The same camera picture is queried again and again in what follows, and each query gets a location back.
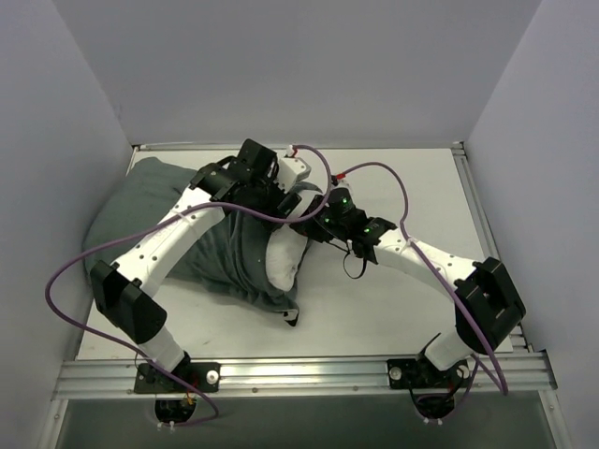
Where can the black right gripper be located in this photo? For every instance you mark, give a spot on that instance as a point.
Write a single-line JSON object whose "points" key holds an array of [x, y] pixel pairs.
{"points": [[309, 224]]}

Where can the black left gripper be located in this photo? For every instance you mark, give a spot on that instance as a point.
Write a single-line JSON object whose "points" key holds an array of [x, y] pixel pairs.
{"points": [[290, 202]]}

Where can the white pillow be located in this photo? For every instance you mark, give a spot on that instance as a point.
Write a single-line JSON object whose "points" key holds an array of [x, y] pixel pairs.
{"points": [[284, 253]]}

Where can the zebra and grey plush pillowcase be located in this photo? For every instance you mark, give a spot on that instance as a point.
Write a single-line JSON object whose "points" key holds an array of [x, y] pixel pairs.
{"points": [[229, 259]]}

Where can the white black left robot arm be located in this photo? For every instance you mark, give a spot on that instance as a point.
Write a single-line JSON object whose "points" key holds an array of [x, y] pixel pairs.
{"points": [[124, 288]]}

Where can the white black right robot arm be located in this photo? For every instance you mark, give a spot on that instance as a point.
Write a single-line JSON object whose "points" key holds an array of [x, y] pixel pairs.
{"points": [[486, 302]]}

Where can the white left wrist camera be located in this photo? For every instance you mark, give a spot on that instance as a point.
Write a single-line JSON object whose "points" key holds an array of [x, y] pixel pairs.
{"points": [[291, 170]]}

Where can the aluminium front mounting rail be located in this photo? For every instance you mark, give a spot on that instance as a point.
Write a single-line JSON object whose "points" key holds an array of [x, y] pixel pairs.
{"points": [[283, 377]]}

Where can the aluminium table edge rail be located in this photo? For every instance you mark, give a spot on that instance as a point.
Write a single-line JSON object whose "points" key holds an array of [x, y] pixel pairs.
{"points": [[488, 244]]}

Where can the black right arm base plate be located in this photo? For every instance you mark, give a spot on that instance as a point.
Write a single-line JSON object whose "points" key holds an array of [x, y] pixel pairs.
{"points": [[420, 373]]}

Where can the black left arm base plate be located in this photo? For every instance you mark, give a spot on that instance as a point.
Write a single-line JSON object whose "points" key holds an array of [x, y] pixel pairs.
{"points": [[203, 376]]}

